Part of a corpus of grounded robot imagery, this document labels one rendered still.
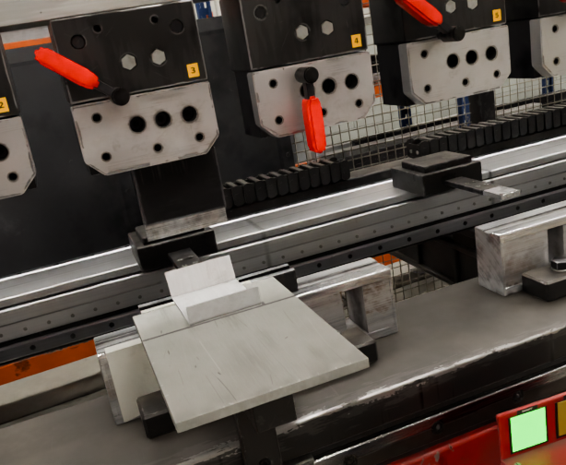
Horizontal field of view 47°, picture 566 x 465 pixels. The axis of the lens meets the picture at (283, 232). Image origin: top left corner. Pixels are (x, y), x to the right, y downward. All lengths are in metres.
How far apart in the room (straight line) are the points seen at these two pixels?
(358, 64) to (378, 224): 0.43
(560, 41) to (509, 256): 0.30
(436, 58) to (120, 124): 0.39
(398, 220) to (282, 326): 0.54
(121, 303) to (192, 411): 0.51
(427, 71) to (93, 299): 0.59
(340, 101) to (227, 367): 0.35
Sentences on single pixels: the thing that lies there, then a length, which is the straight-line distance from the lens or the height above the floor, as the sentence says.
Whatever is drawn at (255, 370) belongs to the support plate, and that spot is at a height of 1.00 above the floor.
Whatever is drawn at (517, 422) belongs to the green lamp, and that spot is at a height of 0.83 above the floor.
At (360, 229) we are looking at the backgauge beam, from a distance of 1.16.
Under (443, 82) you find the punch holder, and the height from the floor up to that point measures 1.20.
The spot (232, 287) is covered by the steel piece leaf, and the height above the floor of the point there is 1.00.
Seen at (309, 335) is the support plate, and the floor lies 1.00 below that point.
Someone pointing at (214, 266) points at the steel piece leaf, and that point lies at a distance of 0.84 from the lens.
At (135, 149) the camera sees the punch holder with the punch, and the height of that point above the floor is 1.20.
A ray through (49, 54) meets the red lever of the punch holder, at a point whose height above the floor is 1.31.
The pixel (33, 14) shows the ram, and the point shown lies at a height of 1.35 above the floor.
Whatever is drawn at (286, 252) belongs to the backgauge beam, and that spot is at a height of 0.94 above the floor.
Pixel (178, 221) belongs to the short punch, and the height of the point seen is 1.09.
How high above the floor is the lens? 1.29
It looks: 17 degrees down
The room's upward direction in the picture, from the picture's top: 10 degrees counter-clockwise
